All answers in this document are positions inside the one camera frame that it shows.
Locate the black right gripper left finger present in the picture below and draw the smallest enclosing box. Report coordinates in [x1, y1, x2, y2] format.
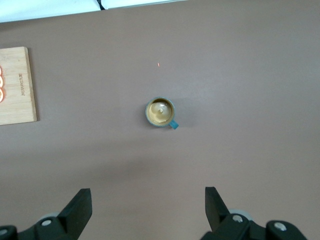
[0, 188, 93, 240]

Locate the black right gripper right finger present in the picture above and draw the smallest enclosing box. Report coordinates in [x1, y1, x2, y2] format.
[201, 186, 307, 240]

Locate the teal ceramic cup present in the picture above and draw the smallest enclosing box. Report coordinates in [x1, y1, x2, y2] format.
[145, 96, 180, 131]

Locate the bamboo cutting board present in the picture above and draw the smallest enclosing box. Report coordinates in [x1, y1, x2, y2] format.
[0, 46, 38, 126]

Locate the white table edge rail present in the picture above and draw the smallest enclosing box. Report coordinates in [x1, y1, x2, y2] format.
[104, 0, 191, 10]
[0, 0, 102, 24]

